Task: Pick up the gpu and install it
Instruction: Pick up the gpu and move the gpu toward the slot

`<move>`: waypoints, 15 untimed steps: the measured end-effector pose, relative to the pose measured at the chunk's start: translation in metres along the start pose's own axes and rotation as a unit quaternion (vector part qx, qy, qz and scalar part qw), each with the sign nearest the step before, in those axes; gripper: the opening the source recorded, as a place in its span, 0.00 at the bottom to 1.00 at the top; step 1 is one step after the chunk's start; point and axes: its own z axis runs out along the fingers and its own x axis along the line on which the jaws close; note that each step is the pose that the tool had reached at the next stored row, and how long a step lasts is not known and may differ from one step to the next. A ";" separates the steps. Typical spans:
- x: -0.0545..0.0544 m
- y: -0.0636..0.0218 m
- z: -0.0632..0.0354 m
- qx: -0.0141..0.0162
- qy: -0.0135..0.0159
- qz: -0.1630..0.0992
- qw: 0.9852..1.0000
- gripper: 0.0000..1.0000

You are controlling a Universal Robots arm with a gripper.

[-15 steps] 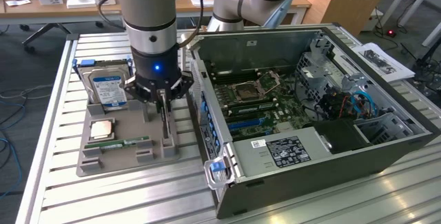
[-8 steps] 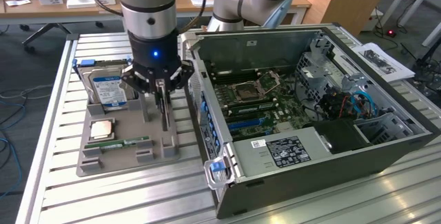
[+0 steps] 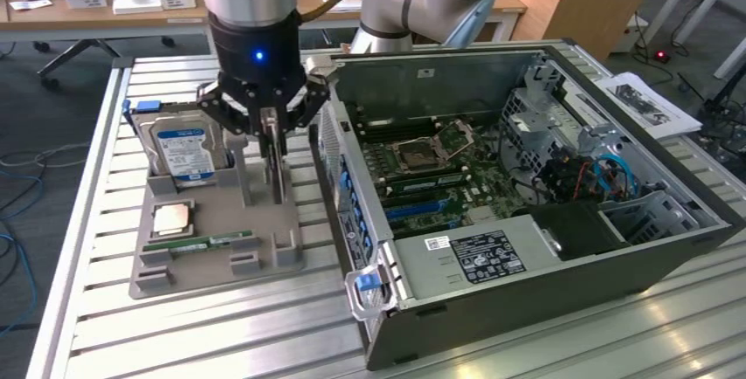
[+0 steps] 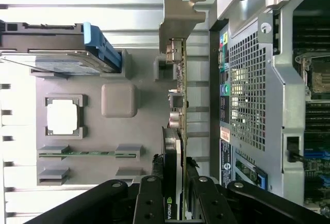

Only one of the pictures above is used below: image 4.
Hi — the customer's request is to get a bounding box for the green RAM stick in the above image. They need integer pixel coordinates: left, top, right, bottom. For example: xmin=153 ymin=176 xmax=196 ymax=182
xmin=38 ymin=151 xmax=137 ymax=156

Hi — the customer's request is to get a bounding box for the green motherboard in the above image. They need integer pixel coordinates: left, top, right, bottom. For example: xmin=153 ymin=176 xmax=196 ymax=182
xmin=292 ymin=17 xmax=330 ymax=209

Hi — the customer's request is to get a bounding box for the grey parts rack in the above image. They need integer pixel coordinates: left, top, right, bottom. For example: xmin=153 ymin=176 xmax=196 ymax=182
xmin=29 ymin=48 xmax=185 ymax=186

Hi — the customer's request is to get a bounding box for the blue expansion slot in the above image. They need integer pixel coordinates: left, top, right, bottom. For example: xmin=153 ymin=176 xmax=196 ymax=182
xmin=303 ymin=151 xmax=330 ymax=158

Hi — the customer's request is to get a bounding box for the CPU chip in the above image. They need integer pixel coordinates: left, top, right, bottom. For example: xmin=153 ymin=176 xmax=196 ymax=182
xmin=47 ymin=100 xmax=79 ymax=135

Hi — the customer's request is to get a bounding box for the open black PC case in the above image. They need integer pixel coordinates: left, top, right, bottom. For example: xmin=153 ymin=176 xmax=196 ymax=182
xmin=208 ymin=0 xmax=330 ymax=217

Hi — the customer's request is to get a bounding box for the CPU socket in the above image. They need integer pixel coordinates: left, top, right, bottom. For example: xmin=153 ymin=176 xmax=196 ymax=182
xmin=295 ymin=52 xmax=330 ymax=100

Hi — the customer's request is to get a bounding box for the hard disk in blue carrier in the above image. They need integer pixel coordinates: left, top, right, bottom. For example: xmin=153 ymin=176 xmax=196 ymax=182
xmin=0 ymin=20 xmax=123 ymax=75

